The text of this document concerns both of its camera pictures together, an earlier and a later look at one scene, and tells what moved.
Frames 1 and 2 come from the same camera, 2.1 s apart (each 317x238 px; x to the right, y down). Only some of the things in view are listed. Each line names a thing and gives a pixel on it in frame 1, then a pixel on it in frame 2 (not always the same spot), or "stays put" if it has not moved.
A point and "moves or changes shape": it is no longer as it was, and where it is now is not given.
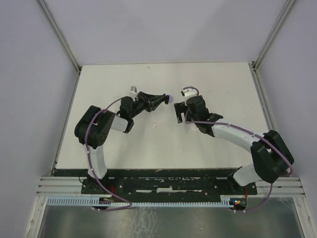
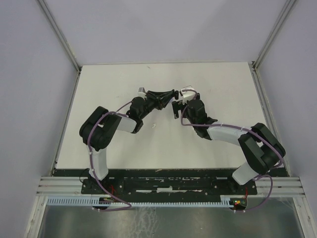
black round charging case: [167, 99] moves or changes shape
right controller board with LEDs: [238, 203] stays put
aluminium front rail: [62, 186] stays put
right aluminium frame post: [274, 31] stays put
